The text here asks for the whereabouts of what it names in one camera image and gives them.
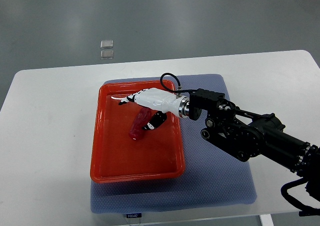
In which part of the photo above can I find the white robotic hand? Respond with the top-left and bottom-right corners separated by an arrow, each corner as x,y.
118,88 -> 188,130

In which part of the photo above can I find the red pepper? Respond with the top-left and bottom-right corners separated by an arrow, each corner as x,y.
128,107 -> 152,140

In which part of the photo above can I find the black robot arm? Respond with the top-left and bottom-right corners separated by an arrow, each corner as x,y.
120,88 -> 320,217

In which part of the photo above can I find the red plastic tray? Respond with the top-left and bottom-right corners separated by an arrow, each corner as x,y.
90,79 -> 186,184

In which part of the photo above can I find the lower metal floor plate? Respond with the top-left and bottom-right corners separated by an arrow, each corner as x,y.
100,50 -> 114,59

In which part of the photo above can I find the metal floor plate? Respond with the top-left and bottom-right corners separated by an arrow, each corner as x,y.
100,50 -> 114,59
100,39 -> 114,49

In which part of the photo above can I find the upper metal floor plate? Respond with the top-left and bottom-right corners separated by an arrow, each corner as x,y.
100,39 -> 114,49

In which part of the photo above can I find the blue-grey textured mat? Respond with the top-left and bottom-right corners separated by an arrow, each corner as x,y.
90,77 -> 257,214

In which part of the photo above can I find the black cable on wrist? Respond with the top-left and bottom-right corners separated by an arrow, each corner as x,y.
159,72 -> 198,97

